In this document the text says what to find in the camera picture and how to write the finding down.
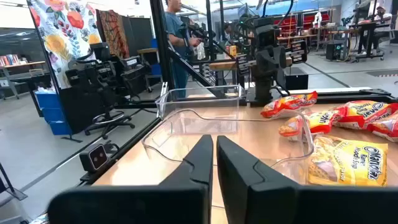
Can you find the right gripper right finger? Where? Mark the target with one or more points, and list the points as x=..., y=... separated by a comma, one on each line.
x=264, y=199

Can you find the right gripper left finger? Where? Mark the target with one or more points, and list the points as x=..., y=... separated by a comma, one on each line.
x=174, y=202

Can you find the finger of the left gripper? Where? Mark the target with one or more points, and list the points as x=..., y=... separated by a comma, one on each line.
x=243, y=64
x=298, y=51

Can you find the red beef ramen pack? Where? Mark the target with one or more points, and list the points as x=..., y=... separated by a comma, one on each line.
x=289, y=104
x=385, y=127
x=362, y=113
x=320, y=123

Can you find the yellow creamy chicken ramen pack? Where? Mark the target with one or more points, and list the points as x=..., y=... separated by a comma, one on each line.
x=348, y=161

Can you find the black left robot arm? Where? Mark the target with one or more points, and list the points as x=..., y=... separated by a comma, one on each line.
x=263, y=88

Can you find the black background robot arm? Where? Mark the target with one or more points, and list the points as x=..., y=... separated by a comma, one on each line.
x=105, y=71

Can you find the yellow box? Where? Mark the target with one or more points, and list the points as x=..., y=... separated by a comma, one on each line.
x=232, y=50

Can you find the wooden background table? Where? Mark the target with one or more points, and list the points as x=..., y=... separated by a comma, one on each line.
x=224, y=65

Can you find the black box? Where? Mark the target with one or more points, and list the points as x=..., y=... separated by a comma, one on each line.
x=297, y=79

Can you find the red storage rack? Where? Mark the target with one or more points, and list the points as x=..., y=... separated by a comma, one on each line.
x=287, y=23

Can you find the person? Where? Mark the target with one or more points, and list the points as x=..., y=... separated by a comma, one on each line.
x=174, y=28
x=228, y=32
x=383, y=18

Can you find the black computer case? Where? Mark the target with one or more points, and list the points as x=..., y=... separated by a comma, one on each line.
x=334, y=51

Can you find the clear plastic bag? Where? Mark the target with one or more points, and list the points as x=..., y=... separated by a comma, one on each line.
x=201, y=51

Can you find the clear plastic bin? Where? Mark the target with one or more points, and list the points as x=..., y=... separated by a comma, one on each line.
x=174, y=140
x=199, y=105

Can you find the black workstation stand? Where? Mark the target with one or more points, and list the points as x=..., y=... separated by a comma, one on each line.
x=370, y=40

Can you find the wooden top stool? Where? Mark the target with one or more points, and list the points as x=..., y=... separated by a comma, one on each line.
x=147, y=50

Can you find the black swivel stool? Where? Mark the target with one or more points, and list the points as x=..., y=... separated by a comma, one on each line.
x=107, y=119

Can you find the black partition panel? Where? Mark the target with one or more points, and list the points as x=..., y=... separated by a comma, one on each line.
x=140, y=34

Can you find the brown patterned cloth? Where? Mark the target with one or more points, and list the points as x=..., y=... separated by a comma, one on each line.
x=113, y=34

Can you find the blue plastic crate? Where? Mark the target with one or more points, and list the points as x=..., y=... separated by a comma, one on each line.
x=53, y=114
x=60, y=128
x=48, y=100

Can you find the floral print cloth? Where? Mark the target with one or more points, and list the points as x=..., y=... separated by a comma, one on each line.
x=65, y=37

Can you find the grey metal shelf table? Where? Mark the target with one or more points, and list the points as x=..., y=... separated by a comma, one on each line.
x=18, y=77

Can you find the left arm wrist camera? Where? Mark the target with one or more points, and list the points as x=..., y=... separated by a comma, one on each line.
x=267, y=35

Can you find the black table-level camera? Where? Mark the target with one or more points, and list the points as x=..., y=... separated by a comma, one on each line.
x=94, y=157

